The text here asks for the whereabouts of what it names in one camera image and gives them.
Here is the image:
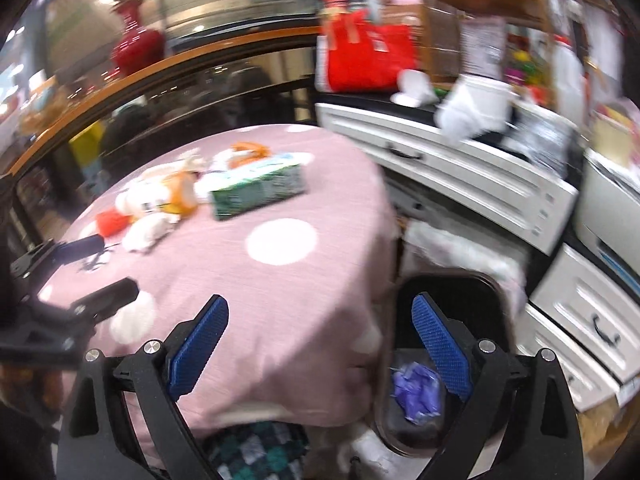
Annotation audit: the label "wooden shelf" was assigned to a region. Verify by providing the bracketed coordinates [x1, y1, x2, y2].
[422, 0, 553, 86]

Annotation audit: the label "black trash bin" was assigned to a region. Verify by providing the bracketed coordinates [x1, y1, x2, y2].
[372, 272, 518, 456]

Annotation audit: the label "colourful artificial flowers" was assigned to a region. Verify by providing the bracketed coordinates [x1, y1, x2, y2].
[505, 45, 537, 86]

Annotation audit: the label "red vase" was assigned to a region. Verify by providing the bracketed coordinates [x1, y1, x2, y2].
[111, 0, 165, 77]

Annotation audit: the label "wide white drawer cabinet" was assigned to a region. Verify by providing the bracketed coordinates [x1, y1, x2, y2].
[315, 91, 578, 256]

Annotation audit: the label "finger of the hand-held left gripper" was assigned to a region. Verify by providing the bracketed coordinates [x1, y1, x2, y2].
[9, 234, 107, 281]
[15, 277, 141, 342]

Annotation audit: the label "white crumpled paper cup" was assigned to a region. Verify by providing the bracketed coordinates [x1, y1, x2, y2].
[390, 69, 437, 107]

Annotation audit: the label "white drawer chest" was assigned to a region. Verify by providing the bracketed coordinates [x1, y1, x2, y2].
[517, 242, 640, 411]

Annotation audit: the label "clear crinkled plastic bag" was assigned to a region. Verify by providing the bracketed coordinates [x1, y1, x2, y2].
[520, 105, 576, 171]

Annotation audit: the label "white printer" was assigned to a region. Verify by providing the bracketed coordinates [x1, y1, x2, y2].
[575, 149, 640, 281]

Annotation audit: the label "white and orange plush toy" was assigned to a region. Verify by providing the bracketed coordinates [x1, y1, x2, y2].
[114, 147, 211, 253]

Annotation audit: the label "orange peel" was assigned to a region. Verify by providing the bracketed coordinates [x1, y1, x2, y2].
[230, 141, 273, 161]

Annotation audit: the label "white bucket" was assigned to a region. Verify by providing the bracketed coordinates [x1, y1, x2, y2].
[435, 74, 518, 140]

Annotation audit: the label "curved wooden rail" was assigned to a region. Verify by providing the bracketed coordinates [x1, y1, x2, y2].
[0, 25, 321, 176]

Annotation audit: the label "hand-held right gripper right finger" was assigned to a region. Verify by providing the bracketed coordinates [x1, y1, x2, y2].
[411, 292, 585, 480]

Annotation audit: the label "brown cardboard sheet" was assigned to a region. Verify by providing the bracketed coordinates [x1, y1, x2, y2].
[575, 395, 640, 463]

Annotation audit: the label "white plastic-wrapped bundle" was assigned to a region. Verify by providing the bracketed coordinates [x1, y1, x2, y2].
[402, 220, 531, 311]

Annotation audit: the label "pink polka-dot tablecloth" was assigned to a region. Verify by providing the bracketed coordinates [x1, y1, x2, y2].
[37, 124, 401, 441]

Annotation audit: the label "green and white checkered cloth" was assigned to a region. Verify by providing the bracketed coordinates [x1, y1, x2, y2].
[205, 422, 311, 480]

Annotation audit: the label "purple crumpled wrapper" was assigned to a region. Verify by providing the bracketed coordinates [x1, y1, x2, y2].
[391, 362, 446, 423]

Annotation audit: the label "red-orange wrapper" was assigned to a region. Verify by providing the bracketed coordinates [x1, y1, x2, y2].
[96, 210, 132, 236]

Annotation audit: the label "printed paper packet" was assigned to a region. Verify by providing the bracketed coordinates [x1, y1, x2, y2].
[460, 17, 507, 81]

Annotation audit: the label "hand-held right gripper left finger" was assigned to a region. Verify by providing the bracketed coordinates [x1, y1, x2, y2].
[56, 294, 230, 480]

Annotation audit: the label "red bag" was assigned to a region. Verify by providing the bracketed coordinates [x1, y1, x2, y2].
[320, 7, 418, 93]

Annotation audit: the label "white plastic jug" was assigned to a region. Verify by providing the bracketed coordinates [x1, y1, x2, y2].
[550, 35, 587, 126]

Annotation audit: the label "green tissue pack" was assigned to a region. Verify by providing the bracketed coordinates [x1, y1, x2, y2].
[207, 152, 307, 222]

